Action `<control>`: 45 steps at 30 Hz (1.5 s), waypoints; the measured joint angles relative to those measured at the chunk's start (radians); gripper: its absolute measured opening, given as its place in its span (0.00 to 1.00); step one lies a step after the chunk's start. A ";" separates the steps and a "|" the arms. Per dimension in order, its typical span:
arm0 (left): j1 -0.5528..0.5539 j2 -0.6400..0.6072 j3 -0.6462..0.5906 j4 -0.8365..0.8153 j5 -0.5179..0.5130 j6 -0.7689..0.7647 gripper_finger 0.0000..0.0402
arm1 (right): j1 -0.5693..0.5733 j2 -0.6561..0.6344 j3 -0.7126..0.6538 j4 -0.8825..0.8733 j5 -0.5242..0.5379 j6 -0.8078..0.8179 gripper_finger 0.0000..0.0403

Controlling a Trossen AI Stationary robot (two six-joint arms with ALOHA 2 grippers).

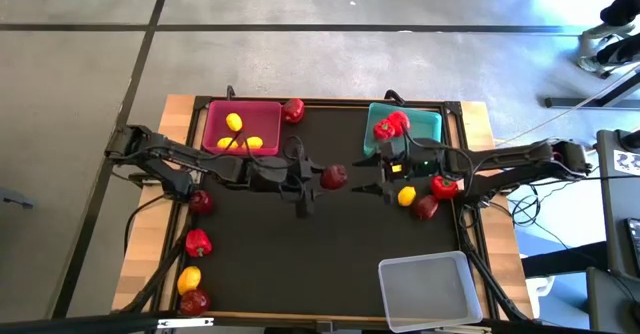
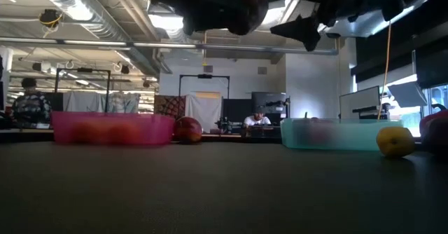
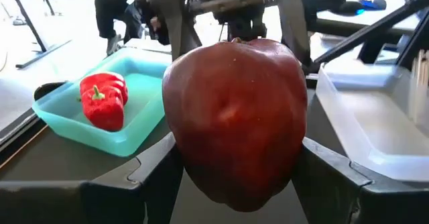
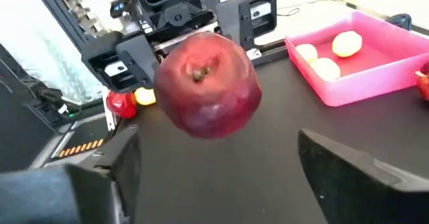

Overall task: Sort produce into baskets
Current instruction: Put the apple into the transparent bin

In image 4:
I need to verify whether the pink plastic basket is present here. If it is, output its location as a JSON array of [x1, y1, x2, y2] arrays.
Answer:
[[284, 10, 429, 108]]

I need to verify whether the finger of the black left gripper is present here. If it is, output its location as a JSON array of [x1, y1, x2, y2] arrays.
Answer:
[[82, 31, 158, 94], [216, 0, 278, 50]]

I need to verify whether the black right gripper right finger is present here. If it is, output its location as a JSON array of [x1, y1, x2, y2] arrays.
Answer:
[[297, 128, 429, 224]]

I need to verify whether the dark red apple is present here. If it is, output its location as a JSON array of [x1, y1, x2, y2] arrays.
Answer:
[[154, 30, 263, 141], [106, 91, 138, 120]]

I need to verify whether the black table clamp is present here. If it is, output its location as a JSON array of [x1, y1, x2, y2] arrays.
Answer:
[[387, 13, 413, 31]]

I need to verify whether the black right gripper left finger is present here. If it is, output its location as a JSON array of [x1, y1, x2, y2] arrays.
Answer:
[[0, 125, 141, 224]]

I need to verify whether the black table mat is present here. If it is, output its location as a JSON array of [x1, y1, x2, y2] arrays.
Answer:
[[110, 39, 429, 224]]

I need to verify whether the yellow bell pepper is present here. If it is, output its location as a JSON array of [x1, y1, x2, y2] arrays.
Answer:
[[133, 87, 157, 107]]

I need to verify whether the red bell pepper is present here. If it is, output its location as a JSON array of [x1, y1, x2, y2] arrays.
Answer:
[[414, 61, 429, 101]]

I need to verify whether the translucent plastic sheet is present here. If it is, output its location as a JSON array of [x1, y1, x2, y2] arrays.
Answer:
[[0, 0, 108, 106]]

